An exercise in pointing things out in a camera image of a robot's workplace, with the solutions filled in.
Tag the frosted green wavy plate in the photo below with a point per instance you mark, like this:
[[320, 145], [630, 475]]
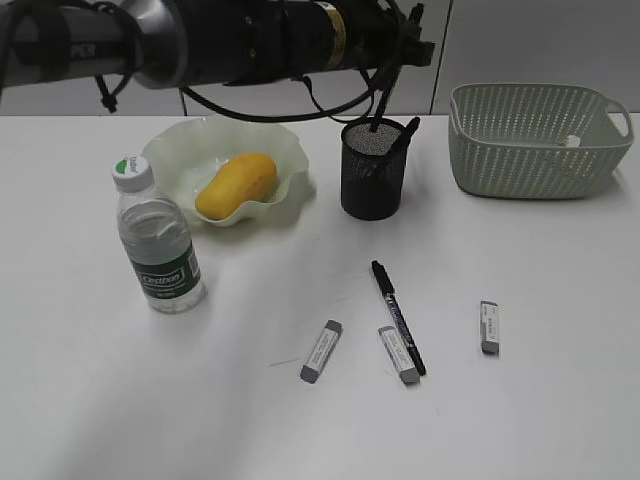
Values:
[[188, 155]]

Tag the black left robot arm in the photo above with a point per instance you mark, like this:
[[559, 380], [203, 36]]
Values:
[[176, 44]]

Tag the grey white eraser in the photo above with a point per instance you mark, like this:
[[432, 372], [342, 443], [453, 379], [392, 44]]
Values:
[[399, 356], [489, 328], [319, 356]]

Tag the black mesh pen holder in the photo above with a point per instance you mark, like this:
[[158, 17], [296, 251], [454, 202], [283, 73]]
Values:
[[372, 169]]

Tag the yellow mango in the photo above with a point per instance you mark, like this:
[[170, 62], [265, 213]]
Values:
[[246, 177]]

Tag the pale green plastic basket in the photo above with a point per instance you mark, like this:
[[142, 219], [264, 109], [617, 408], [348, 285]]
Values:
[[506, 140]]

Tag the waste paper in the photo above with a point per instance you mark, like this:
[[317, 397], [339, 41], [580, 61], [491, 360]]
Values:
[[572, 141]]

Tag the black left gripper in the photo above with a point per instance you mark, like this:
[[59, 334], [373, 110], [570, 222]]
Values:
[[386, 39]]

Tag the clear water bottle green label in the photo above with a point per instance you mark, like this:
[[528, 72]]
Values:
[[156, 239]]

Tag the black marker pen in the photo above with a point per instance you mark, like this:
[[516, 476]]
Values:
[[381, 109], [388, 293], [406, 135]]

